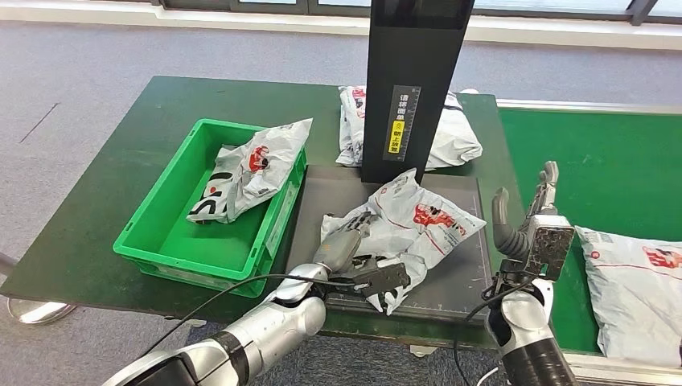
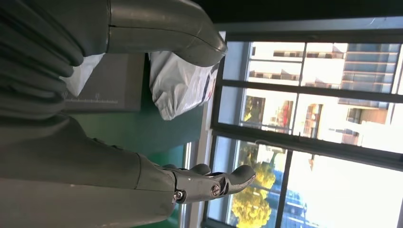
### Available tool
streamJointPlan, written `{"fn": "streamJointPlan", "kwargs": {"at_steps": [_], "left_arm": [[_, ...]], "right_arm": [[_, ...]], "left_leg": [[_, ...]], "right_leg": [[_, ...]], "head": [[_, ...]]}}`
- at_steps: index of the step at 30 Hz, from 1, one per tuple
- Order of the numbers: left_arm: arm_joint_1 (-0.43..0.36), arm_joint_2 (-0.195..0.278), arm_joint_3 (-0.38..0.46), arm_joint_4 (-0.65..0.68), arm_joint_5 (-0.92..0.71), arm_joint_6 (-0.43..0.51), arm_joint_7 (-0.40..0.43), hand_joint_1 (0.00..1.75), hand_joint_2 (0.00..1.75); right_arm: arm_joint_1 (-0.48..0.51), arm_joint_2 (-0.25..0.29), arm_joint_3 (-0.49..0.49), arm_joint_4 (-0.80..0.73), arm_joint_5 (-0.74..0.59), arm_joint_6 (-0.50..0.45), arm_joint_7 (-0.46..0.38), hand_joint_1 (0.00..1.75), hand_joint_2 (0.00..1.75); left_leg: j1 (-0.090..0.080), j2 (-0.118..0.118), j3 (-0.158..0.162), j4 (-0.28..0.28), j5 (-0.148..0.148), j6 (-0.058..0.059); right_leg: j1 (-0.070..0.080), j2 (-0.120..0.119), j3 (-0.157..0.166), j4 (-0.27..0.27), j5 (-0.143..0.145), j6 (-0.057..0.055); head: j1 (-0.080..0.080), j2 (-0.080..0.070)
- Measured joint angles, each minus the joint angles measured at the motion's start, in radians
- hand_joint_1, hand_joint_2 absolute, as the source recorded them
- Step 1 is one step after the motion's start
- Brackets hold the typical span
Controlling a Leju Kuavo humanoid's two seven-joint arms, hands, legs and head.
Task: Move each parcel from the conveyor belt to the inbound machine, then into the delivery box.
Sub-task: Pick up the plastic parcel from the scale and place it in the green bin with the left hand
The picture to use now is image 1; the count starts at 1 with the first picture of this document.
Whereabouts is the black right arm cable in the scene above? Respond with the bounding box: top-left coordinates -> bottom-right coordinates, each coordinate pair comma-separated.
453,277 -> 536,386

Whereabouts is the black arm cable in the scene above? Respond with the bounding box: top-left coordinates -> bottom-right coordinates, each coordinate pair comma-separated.
453,277 -> 536,386
138,273 -> 372,360

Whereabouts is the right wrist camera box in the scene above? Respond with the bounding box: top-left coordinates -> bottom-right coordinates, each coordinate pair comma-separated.
524,214 -> 575,281

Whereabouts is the green plastic crate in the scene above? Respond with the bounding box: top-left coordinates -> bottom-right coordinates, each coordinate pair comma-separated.
113,117 -> 308,299

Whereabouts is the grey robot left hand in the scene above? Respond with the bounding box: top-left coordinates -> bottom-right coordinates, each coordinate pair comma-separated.
312,211 -> 386,277

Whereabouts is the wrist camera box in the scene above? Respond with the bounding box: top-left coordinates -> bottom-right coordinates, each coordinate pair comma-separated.
524,214 -> 575,281
351,259 -> 411,298

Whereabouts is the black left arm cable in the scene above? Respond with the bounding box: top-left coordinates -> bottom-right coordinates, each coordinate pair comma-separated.
138,273 -> 372,360

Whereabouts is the green conveyor belt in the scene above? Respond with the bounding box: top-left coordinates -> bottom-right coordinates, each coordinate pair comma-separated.
498,108 -> 682,355

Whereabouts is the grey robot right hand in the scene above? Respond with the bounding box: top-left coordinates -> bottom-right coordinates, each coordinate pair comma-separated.
491,161 -> 561,242

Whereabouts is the black scanner base plate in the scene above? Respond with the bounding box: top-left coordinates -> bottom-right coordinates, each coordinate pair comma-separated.
285,165 -> 494,326

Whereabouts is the dark green table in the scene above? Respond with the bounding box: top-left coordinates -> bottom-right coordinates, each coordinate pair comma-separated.
0,75 -> 534,353

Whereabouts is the dark window frame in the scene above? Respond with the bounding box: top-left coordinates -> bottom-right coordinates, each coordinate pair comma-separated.
149,0 -> 682,27

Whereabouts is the chrome stand base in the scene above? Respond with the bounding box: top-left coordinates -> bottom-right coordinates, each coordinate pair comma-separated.
0,253 -> 76,326

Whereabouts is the grey poly mailer parcel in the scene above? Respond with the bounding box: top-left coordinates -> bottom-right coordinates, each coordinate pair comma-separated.
320,168 -> 487,316
335,84 -> 483,170
574,226 -> 682,368
186,117 -> 314,225

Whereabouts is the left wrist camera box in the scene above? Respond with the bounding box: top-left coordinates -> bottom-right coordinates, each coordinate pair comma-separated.
351,259 -> 411,298

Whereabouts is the black scanner tower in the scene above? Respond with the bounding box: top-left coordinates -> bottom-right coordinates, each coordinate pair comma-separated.
360,0 -> 475,185

